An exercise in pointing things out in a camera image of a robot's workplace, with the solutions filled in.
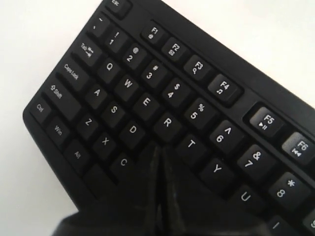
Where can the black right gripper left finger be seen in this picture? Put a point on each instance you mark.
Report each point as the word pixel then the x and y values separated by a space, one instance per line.
pixel 130 211

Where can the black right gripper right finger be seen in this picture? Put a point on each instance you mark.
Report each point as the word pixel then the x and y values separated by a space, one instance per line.
pixel 191 209

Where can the black acer keyboard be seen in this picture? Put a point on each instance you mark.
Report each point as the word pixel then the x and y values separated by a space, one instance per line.
pixel 140 77

